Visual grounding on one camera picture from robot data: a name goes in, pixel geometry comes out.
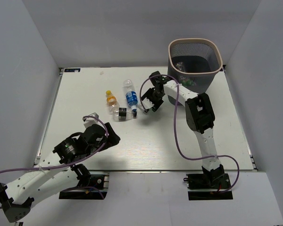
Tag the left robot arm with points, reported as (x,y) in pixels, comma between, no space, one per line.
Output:
(60,170)

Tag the blue label clear bottle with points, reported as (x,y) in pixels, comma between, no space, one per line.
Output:
(130,95)

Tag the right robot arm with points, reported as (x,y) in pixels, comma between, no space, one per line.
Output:
(199,117)

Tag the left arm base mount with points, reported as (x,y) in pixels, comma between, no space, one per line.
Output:
(94,188)

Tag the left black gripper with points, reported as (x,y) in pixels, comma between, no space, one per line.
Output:
(114,138)

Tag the green plastic bottle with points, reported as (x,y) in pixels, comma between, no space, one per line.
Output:
(188,83)

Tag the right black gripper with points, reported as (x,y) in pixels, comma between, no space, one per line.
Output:
(157,105)

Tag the grey mesh waste bin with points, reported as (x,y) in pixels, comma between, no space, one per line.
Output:
(201,58)

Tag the blue corner label sticker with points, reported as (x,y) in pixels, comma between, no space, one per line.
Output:
(72,70)

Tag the black label clear bottle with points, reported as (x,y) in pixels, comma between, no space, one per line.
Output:
(123,114)

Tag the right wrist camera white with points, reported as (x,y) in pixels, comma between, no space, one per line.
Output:
(145,105)

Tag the orange cap small bottle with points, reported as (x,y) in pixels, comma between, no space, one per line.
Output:
(112,102)

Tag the clear unlabelled plastic bottle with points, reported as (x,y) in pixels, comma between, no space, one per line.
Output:
(180,66)

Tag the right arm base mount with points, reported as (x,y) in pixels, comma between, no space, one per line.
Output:
(201,189)

